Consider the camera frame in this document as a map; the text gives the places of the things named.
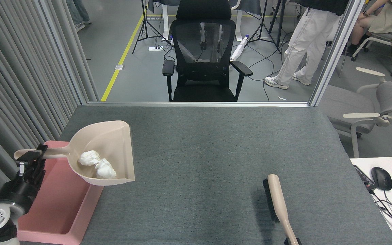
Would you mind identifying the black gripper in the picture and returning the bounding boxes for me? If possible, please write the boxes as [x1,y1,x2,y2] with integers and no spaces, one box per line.
[0,145,48,214]

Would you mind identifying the beige hand brush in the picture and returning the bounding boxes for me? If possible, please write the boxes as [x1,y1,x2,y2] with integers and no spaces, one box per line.
[263,174,300,245]

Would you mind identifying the white paper ball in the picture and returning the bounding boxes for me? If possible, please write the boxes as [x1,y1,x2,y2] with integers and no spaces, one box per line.
[96,158,117,179]
[79,150,102,166]

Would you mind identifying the beige plastic dustpan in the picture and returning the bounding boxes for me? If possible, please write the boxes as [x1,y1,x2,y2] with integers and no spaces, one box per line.
[14,120,136,186]

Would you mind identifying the pink plastic bin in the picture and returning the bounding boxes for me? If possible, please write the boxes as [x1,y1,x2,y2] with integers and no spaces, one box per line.
[16,141,104,245]

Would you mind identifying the grey pleated curtain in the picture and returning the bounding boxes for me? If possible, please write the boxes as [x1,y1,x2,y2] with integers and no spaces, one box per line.
[0,0,99,245]

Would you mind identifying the small black device box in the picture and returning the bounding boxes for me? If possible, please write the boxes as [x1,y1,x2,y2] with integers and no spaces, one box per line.
[353,165,378,191]

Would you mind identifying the black computer mouse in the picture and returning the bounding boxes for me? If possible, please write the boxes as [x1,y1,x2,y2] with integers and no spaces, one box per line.
[371,167,392,191]

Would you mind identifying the black tripod stand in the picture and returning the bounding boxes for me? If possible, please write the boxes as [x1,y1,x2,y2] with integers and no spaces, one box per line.
[249,0,282,54]
[132,0,164,54]

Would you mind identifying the grey padded armchair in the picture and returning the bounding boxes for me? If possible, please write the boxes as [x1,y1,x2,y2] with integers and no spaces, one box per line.
[318,60,392,159]

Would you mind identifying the white standing desk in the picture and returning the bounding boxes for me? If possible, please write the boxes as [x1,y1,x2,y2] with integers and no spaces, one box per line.
[148,0,263,42]

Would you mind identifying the black mesh office chair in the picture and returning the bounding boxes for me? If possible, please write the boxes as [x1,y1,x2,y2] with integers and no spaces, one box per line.
[162,0,253,102]

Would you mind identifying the person in pale trousers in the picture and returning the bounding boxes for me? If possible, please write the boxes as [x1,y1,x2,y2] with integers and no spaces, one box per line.
[264,0,350,90]

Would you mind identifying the seated person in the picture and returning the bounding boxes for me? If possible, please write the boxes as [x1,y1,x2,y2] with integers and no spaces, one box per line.
[347,0,392,55]

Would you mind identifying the black desk cable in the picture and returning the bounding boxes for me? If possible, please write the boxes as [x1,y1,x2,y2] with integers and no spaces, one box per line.
[370,189,392,226]

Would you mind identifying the silver table edge rail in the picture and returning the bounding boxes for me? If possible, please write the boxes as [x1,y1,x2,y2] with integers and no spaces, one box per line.
[87,101,310,108]

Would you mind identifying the black floor cable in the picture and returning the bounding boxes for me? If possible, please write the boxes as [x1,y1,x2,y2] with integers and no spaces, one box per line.
[244,20,306,102]

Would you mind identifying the silver aluminium post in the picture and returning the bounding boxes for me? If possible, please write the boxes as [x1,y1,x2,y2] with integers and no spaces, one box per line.
[308,0,366,107]

